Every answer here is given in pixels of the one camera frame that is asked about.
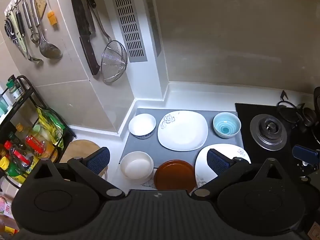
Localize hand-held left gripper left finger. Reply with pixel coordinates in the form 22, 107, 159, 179
25, 147, 126, 200

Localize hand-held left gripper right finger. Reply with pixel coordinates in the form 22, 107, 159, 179
190, 148, 288, 200

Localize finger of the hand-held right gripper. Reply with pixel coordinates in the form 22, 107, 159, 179
292, 144, 320, 164

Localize white square floral plate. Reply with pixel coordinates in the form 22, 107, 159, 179
195, 144, 252, 188
157, 110, 209, 152

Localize blue ringed bowl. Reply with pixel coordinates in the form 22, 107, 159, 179
213, 112, 241, 139

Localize plain white bowl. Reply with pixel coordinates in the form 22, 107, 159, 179
120, 151, 154, 180

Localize brown round plate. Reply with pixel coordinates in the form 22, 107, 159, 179
153, 159, 197, 191

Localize white bowl with blue pattern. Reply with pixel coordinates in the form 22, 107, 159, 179
128, 113, 157, 139

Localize round wooden cutting board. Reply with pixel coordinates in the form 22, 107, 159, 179
60, 140, 109, 180

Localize metal stove burner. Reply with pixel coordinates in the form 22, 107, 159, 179
250, 114, 287, 151

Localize black pan support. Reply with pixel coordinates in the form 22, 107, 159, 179
276, 90, 316, 133

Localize black gas stove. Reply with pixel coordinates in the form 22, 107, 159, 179
235, 102, 320, 180

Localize grey mat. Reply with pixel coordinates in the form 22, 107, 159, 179
119, 108, 244, 183

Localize yellow green snack packet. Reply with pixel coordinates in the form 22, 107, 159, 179
36, 106, 67, 151

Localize red label bottle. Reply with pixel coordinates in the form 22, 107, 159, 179
24, 134, 48, 154

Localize yellow cap green bottle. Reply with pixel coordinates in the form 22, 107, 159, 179
0, 156, 28, 184

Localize black metal rack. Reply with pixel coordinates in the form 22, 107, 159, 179
0, 75, 77, 188

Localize pink box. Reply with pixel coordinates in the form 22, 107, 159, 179
0, 196, 14, 216

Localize green cap spice jar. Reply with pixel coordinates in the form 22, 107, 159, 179
6, 78, 23, 101

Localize teal jar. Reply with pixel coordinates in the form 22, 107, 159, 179
0, 94, 8, 115

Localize metal ladle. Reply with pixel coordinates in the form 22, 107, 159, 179
28, 0, 63, 60

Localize grey vent grille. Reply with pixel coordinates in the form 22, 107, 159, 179
111, 0, 148, 63

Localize orange brush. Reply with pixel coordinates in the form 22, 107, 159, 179
47, 10, 58, 26

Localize metal slotted utensil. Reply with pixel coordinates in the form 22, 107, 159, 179
21, 0, 40, 46

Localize black scissors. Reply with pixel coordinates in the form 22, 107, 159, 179
4, 17, 18, 43

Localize metal wire strainer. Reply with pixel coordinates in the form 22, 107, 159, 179
82, 0, 129, 84

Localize cleaver with brown handle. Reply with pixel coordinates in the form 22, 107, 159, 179
69, 0, 101, 76

